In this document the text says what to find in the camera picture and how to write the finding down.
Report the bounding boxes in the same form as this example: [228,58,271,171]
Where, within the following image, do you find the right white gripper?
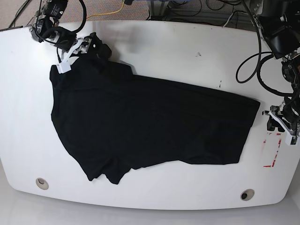
[56,32,112,73]

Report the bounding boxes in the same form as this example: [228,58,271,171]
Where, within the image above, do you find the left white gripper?
[262,105,300,145]

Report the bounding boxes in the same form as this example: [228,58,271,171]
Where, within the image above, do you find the black t-shirt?
[50,56,260,184]

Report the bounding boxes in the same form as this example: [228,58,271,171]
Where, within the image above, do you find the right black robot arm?
[30,0,112,74]

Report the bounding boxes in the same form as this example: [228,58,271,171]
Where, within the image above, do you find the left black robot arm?
[237,0,300,146]

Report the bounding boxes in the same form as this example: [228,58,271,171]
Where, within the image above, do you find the red tape rectangle marking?
[260,132,282,168]

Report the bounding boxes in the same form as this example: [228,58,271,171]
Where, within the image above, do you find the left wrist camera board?
[290,136,300,146]

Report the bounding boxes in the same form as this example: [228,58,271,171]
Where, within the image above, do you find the yellow cable on floor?
[84,0,124,22]

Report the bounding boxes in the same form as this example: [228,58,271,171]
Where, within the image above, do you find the right table cable grommet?
[240,189,255,201]

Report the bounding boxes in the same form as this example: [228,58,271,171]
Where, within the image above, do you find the table cable grommet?
[240,189,255,201]
[36,178,49,190]

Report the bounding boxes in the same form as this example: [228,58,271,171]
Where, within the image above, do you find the white cable on floor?
[222,11,237,28]

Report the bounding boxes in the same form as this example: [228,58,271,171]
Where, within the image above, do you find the left table cable grommet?
[36,178,49,190]

